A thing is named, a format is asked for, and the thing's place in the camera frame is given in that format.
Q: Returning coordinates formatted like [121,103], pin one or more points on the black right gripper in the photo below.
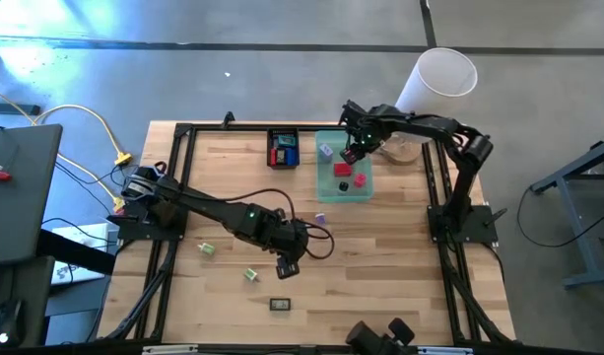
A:
[365,123]

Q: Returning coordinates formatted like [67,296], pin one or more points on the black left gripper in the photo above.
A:
[291,239]

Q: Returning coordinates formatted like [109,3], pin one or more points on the red box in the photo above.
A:
[342,169]

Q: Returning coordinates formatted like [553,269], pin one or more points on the pink white usb charger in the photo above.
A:
[360,180]

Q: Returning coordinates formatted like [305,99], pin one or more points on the grey purple usb charger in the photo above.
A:
[325,151]

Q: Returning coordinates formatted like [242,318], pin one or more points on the green white usb charger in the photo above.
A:
[207,249]
[250,274]

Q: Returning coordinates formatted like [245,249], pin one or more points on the purple white usb charger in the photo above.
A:
[320,218]

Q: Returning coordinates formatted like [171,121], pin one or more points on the blue rectangular block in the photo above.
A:
[291,157]

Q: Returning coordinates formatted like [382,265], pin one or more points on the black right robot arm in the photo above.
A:
[429,125]

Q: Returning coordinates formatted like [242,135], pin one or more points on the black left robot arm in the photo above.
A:
[208,209]

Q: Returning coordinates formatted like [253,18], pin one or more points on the teal translucent plastic bin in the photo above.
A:
[331,194]

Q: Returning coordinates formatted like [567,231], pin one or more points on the black mesh basket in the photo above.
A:
[270,133]

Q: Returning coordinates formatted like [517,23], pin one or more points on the black bulky object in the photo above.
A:
[363,337]

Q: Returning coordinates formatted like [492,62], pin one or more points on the white table lamp wooden base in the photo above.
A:
[444,74]

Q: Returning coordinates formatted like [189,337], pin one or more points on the black clamp lever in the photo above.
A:
[496,217]

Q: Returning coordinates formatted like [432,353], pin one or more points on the white box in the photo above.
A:
[80,233]

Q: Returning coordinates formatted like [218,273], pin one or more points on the black desk crossbar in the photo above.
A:
[75,252]

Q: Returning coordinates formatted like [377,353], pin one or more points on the dark grey desk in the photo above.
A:
[16,207]

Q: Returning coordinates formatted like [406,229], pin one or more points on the black computer mouse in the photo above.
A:
[8,320]

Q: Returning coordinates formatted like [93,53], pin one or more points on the black floor bar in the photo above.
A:
[11,109]

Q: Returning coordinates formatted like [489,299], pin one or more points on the black aluminium table frame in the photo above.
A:
[232,127]

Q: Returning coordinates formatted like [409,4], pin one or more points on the black frame clamp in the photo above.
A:
[227,118]

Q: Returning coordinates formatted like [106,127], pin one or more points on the white frame bracket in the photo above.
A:
[444,350]
[171,349]

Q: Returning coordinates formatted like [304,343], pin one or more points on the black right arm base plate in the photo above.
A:
[479,224]

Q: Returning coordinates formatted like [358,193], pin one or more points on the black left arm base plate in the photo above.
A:
[129,229]

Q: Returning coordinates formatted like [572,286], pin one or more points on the blue grey metal table frame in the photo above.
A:
[573,222]

